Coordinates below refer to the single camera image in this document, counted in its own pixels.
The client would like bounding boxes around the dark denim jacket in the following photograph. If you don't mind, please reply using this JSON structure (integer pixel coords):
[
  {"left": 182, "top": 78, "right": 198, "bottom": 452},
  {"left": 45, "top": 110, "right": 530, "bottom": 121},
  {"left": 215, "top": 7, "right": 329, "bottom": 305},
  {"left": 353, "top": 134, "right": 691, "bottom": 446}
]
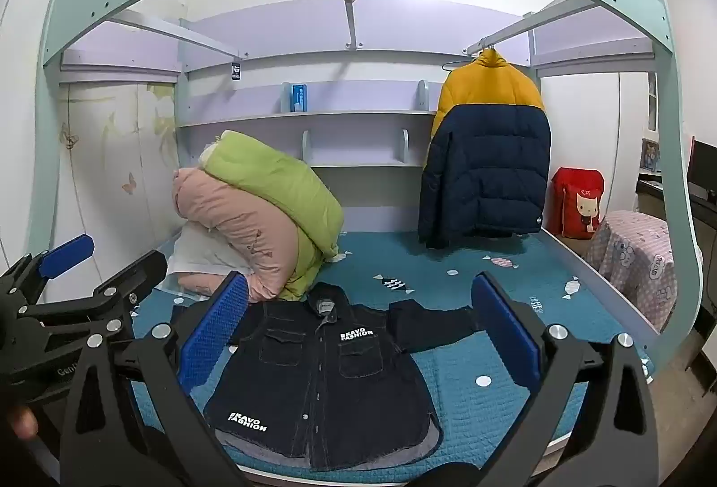
[{"left": 203, "top": 282, "right": 494, "bottom": 472}]

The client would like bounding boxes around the person's left hand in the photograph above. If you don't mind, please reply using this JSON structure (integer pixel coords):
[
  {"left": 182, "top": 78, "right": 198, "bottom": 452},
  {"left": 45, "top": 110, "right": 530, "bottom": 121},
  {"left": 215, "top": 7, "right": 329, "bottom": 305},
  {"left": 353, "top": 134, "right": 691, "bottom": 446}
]
[{"left": 8, "top": 405, "right": 39, "bottom": 442}]

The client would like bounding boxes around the white pillow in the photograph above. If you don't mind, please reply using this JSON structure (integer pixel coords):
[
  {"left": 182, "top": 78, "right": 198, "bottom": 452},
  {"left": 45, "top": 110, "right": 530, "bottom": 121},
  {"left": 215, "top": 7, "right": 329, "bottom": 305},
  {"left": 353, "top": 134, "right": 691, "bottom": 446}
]
[{"left": 164, "top": 226, "right": 256, "bottom": 297}]

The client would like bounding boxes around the small picture frame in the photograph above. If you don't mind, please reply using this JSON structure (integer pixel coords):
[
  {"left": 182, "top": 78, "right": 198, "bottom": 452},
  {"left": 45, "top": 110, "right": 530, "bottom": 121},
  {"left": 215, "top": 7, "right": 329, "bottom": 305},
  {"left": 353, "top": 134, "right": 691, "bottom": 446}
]
[{"left": 641, "top": 138, "right": 662, "bottom": 172}]

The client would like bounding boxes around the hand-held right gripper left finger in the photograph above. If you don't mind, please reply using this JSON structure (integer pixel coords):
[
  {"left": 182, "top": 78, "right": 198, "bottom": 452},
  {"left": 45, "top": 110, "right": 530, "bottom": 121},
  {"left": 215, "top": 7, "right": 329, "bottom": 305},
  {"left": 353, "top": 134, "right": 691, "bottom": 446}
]
[{"left": 59, "top": 271, "right": 251, "bottom": 487}]

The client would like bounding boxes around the green quilt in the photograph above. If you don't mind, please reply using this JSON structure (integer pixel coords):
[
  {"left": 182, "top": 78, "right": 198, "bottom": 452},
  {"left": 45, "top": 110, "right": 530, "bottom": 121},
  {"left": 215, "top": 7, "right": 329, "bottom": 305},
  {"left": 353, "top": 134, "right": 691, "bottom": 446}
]
[{"left": 199, "top": 130, "right": 346, "bottom": 301}]

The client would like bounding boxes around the white floral wardrobe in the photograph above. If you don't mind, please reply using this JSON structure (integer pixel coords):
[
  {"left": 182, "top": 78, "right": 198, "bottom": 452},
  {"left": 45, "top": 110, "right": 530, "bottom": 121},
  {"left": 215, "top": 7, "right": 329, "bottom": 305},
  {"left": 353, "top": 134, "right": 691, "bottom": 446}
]
[{"left": 53, "top": 82, "right": 179, "bottom": 298}]

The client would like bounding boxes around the teal quilted bed sheet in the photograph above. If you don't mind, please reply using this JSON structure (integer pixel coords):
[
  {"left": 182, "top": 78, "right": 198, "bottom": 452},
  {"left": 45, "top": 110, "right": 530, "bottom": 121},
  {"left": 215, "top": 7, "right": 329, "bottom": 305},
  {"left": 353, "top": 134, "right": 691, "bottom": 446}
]
[{"left": 131, "top": 228, "right": 655, "bottom": 472}]

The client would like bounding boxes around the pink patterned cloth cover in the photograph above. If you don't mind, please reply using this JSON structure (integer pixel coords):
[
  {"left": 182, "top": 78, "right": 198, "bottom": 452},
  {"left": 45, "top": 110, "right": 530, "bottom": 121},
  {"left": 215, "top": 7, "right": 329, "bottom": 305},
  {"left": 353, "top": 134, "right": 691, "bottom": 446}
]
[{"left": 583, "top": 210, "right": 674, "bottom": 335}]

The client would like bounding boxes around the pink quilt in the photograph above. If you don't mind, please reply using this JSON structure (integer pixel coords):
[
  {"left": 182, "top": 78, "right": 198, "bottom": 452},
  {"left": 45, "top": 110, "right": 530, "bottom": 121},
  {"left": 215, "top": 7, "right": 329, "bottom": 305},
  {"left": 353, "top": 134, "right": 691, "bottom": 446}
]
[{"left": 171, "top": 168, "right": 301, "bottom": 303}]

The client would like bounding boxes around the black monitor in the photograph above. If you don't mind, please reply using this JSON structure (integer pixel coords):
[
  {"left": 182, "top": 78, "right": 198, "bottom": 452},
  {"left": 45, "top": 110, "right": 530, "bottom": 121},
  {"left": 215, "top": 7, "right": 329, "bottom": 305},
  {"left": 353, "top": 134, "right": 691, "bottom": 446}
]
[{"left": 687, "top": 140, "right": 717, "bottom": 203}]

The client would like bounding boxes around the yellow and navy puffer jacket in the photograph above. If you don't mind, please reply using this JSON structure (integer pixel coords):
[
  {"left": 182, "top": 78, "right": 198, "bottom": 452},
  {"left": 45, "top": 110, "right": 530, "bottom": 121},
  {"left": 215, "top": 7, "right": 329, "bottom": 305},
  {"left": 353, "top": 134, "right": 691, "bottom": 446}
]
[{"left": 417, "top": 49, "right": 553, "bottom": 250}]

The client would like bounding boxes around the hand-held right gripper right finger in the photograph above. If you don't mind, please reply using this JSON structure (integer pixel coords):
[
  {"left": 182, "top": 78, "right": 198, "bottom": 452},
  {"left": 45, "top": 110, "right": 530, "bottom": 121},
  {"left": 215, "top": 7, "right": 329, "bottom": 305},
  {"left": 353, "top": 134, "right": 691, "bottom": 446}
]
[{"left": 471, "top": 271, "right": 660, "bottom": 487}]

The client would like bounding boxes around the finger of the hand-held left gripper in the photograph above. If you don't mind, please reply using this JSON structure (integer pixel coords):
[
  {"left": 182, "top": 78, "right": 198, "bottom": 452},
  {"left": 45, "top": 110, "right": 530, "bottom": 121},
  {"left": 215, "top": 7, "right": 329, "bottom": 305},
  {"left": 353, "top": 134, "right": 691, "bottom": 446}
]
[
  {"left": 0, "top": 234, "right": 96, "bottom": 310},
  {"left": 17, "top": 250, "right": 170, "bottom": 339}
]

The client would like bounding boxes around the lavender wall shelf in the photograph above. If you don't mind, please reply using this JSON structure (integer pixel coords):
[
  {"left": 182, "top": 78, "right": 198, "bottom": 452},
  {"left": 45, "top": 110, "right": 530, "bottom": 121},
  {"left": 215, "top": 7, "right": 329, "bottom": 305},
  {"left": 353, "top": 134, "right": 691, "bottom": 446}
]
[{"left": 173, "top": 5, "right": 540, "bottom": 170}]

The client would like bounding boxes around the small blue box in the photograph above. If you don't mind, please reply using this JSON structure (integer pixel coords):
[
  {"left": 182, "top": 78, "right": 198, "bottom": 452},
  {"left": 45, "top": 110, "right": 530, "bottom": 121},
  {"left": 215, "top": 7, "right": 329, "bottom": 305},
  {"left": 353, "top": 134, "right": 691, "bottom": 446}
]
[{"left": 283, "top": 82, "right": 311, "bottom": 114}]

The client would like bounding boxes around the clothes hanger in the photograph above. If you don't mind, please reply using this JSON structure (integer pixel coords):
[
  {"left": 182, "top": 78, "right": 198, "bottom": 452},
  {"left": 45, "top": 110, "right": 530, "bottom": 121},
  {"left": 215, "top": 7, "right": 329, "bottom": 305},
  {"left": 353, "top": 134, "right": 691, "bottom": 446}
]
[{"left": 441, "top": 46, "right": 506, "bottom": 73}]

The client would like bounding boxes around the red cartoon bag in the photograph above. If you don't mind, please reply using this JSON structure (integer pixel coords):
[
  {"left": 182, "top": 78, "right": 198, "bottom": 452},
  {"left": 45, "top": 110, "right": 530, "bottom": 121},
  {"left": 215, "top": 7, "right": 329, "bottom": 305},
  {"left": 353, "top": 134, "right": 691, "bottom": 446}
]
[{"left": 551, "top": 167, "right": 606, "bottom": 241}]

